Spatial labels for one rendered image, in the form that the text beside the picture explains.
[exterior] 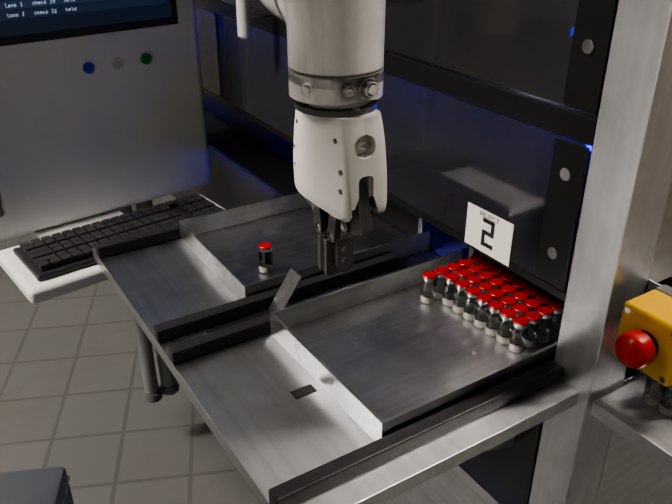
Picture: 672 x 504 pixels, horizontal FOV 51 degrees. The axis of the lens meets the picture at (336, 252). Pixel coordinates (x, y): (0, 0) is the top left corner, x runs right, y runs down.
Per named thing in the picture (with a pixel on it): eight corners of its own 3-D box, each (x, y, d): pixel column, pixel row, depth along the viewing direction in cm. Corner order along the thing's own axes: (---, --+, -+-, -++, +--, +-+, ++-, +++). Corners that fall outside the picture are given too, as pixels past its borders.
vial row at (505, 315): (440, 291, 106) (443, 264, 104) (528, 350, 93) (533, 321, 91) (429, 295, 105) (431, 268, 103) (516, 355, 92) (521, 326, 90)
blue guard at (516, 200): (104, 30, 229) (95, -30, 221) (567, 291, 84) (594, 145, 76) (102, 30, 229) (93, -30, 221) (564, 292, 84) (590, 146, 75)
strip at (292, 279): (292, 302, 104) (291, 267, 101) (303, 311, 102) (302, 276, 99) (204, 332, 97) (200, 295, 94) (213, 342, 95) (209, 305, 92)
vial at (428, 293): (429, 295, 105) (430, 268, 103) (438, 302, 104) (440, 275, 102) (417, 299, 104) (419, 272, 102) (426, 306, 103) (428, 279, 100)
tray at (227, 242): (345, 197, 138) (345, 181, 137) (429, 249, 119) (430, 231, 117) (180, 239, 122) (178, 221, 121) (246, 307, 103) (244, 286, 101)
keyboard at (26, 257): (199, 199, 156) (198, 189, 155) (233, 221, 146) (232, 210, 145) (13, 253, 133) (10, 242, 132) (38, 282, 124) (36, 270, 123)
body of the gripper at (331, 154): (404, 97, 61) (398, 215, 66) (340, 72, 68) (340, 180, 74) (330, 110, 57) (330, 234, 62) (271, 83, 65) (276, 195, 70)
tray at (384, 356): (458, 269, 113) (460, 249, 111) (589, 349, 93) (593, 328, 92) (270, 334, 97) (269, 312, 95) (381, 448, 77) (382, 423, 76)
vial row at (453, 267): (452, 287, 107) (454, 260, 105) (540, 345, 94) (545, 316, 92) (441, 291, 106) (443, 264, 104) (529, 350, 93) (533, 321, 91)
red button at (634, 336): (630, 348, 78) (637, 317, 76) (662, 367, 75) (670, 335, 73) (607, 359, 76) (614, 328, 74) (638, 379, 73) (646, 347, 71)
